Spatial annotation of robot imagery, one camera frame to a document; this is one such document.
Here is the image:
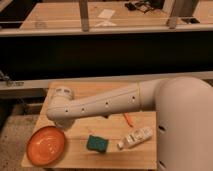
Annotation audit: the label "orange ceramic bowl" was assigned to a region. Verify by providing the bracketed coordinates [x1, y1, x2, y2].
[26, 126, 66, 166]

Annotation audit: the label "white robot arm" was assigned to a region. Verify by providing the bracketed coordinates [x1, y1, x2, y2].
[47, 77, 213, 171]

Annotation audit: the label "orange marker pen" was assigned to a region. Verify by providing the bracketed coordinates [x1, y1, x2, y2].
[124, 113, 133, 127]

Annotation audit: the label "green sponge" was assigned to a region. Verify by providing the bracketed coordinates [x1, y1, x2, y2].
[86, 135, 109, 153]

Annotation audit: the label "clear plastic bottle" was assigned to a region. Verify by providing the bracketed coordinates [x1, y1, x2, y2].
[117, 127, 153, 150]

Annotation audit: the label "white paper sheet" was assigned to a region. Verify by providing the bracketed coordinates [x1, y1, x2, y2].
[98, 9, 115, 19]

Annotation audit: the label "grey metal post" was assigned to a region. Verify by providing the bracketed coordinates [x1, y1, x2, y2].
[79, 0, 89, 32]
[166, 0, 200, 29]

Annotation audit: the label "black cables and devices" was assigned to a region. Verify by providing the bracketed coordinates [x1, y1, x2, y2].
[124, 0, 165, 14]

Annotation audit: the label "metal clamp bracket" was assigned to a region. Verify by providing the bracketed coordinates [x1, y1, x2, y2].
[0, 70, 24, 87]

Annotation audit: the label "grey metal post right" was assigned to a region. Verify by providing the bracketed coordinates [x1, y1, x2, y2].
[166, 0, 200, 29]

